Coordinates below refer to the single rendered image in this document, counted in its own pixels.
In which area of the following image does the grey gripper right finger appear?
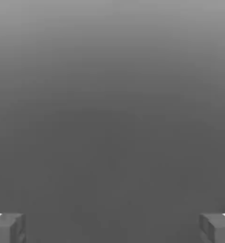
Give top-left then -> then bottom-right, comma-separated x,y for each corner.
198,213 -> 225,243

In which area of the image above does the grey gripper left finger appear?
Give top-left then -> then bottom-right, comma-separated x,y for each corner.
0,213 -> 27,243

